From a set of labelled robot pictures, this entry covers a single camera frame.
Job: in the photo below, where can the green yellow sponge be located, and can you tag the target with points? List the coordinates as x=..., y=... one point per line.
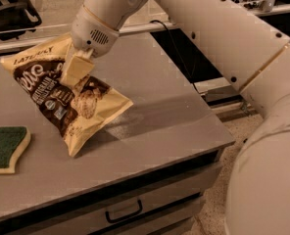
x=13, y=142

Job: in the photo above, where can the brown sea salt chip bag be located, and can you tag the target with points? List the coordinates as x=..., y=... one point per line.
x=78, y=112

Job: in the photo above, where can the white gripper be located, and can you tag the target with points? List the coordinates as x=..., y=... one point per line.
x=90, y=33

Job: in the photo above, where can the black office chair left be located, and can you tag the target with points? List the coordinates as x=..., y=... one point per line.
x=17, y=17

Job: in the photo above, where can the black drawer handle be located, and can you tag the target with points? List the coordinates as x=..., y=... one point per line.
x=124, y=210

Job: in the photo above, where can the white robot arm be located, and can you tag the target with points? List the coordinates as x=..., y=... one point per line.
x=255, y=58

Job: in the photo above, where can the grey drawer front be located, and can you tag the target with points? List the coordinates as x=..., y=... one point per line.
x=165, y=203

